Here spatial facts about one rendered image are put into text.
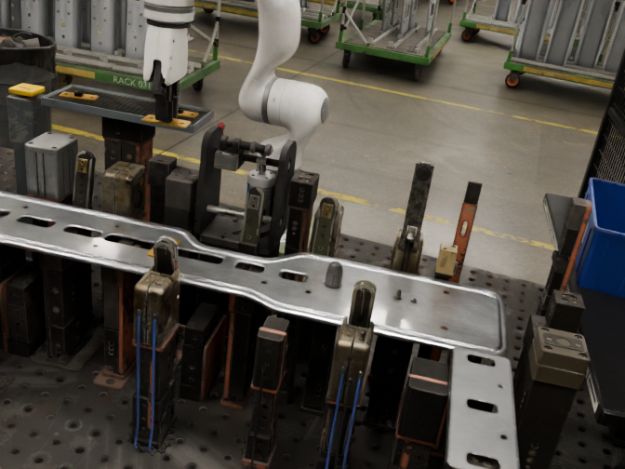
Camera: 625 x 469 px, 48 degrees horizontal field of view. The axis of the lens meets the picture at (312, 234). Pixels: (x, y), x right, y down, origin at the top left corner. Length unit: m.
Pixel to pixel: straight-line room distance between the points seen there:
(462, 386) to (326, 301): 0.30
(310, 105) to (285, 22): 0.21
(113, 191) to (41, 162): 0.17
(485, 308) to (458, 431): 0.37
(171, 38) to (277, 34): 0.49
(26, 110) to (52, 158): 0.25
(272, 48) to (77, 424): 0.93
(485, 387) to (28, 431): 0.84
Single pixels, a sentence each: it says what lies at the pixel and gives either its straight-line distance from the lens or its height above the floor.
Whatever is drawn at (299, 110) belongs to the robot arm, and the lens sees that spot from 1.73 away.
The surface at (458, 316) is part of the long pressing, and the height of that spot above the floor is 1.00.
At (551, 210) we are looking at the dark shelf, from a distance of 1.82.
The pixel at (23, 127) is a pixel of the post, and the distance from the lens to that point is 1.82.
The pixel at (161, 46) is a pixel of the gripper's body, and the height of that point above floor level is 1.40.
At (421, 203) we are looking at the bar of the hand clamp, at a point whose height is 1.14.
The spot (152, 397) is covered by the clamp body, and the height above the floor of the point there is 0.83.
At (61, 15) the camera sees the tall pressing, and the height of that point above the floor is 0.55.
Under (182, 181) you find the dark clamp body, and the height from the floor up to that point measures 1.08.
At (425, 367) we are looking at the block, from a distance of 1.20.
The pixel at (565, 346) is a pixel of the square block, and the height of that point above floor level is 1.06.
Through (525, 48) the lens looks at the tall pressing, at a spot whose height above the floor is 0.41.
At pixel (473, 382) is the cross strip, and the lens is 1.16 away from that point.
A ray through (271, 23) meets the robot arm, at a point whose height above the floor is 1.38.
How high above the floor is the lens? 1.66
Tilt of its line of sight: 26 degrees down
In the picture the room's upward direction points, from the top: 8 degrees clockwise
